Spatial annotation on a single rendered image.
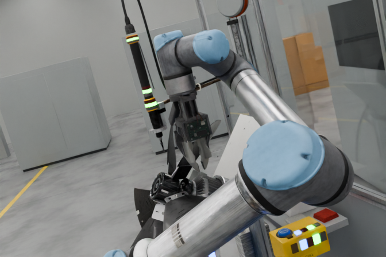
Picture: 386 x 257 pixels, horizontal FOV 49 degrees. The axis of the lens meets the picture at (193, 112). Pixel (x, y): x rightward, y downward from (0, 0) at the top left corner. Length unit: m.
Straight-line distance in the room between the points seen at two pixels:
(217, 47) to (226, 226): 0.40
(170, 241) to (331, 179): 0.31
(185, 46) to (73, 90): 7.91
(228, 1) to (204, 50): 1.19
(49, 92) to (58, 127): 0.71
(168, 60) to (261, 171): 0.45
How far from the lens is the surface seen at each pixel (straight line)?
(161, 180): 1.74
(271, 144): 0.69
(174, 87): 1.04
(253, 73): 1.02
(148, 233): 1.76
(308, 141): 0.67
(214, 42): 0.95
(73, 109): 8.90
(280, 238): 1.45
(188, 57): 0.99
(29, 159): 9.32
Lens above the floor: 1.76
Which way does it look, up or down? 10 degrees down
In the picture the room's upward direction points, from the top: 15 degrees counter-clockwise
